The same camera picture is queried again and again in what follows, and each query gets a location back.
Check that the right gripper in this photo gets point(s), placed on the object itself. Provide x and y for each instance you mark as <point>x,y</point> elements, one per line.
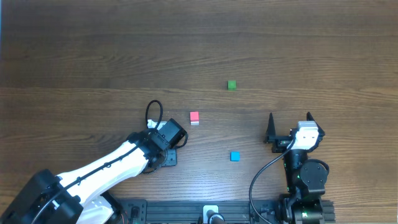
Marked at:
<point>280,143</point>

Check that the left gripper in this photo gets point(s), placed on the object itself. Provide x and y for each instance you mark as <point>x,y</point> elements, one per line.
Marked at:
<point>170,158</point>

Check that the green cube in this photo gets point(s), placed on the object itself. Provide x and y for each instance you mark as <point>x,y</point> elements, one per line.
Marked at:
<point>231,85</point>

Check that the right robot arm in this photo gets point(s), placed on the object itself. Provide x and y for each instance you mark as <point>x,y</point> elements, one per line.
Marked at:
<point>311,177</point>

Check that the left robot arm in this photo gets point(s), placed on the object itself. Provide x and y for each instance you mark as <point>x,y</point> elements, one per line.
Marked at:
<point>124,161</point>

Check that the red cube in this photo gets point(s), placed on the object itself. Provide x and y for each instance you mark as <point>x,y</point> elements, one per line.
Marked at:
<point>194,116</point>

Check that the blue cube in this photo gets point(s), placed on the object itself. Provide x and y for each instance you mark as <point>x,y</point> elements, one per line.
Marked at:
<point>235,156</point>

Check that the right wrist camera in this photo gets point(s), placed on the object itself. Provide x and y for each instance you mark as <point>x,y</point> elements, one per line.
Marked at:
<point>306,135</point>

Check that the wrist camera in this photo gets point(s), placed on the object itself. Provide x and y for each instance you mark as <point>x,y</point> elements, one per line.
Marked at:
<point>306,135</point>
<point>152,124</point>

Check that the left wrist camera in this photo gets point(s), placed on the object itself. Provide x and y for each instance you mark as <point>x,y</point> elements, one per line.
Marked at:
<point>152,124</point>

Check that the mounting rail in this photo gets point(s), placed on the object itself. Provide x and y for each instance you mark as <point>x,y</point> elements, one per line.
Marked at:
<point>180,211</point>

